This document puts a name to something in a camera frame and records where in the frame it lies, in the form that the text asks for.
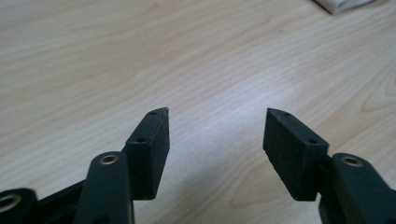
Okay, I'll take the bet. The white cloth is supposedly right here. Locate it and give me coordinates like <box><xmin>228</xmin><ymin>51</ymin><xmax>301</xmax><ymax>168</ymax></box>
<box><xmin>312</xmin><ymin>0</ymin><xmax>376</xmax><ymax>15</ymax></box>

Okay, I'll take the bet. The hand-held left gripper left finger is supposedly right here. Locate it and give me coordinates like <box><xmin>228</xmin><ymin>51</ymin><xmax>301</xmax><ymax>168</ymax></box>
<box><xmin>121</xmin><ymin>106</ymin><xmax>171</xmax><ymax>201</ymax></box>

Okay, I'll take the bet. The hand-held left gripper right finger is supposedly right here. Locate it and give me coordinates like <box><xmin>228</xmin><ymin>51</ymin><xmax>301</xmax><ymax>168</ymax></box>
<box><xmin>262</xmin><ymin>107</ymin><xmax>330</xmax><ymax>203</ymax></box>

